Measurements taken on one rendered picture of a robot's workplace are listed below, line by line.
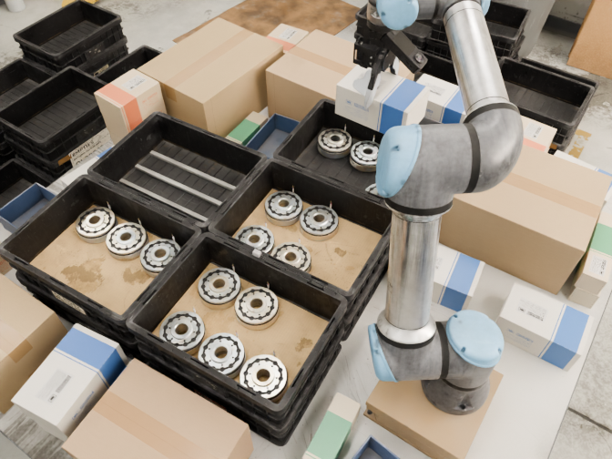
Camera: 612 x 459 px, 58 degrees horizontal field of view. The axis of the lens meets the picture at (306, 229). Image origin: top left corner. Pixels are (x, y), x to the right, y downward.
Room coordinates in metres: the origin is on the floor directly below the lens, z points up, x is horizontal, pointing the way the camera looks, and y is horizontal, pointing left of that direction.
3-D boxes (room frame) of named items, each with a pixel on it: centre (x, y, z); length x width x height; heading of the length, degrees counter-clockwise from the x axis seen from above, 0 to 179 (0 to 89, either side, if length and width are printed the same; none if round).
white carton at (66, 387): (0.50, 0.51, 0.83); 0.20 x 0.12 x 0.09; 154
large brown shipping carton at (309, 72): (1.56, -0.11, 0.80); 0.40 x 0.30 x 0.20; 56
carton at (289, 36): (1.82, 0.08, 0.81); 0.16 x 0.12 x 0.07; 151
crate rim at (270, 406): (0.62, 0.15, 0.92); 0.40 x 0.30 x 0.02; 60
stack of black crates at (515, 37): (2.42, -0.83, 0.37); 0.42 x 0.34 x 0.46; 56
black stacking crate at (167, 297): (0.62, 0.15, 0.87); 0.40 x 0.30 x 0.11; 60
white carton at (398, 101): (1.14, -0.19, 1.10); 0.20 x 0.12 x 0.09; 56
